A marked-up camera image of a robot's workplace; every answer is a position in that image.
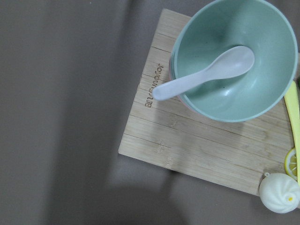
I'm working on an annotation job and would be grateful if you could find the white toy bun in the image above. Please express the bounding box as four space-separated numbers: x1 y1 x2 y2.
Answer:
259 172 300 214

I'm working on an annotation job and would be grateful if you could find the white plastic spoon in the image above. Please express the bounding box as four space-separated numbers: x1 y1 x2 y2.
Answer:
152 46 255 101

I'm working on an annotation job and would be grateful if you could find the green bowl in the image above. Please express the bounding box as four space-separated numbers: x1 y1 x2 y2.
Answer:
168 0 299 123

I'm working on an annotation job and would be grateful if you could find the bamboo cutting board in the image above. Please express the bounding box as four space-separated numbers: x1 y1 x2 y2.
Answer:
119 9 294 195

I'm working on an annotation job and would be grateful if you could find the lemon slice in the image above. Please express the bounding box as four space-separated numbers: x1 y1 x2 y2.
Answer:
284 148 297 181

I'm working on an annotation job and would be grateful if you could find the yellow plastic knife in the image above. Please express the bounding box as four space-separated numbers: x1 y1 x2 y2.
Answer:
284 81 300 184

